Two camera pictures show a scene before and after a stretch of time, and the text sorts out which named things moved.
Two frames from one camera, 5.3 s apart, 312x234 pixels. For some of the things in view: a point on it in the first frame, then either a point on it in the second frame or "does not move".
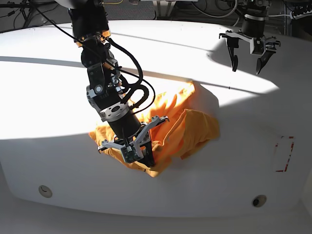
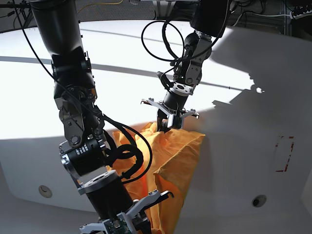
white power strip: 305,14 does not move
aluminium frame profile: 163,8 does not move
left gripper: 131,152 → 117,212
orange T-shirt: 193,123 → 159,171
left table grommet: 45,191 does not move
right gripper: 258,45 → 172,108
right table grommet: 259,200 does not move
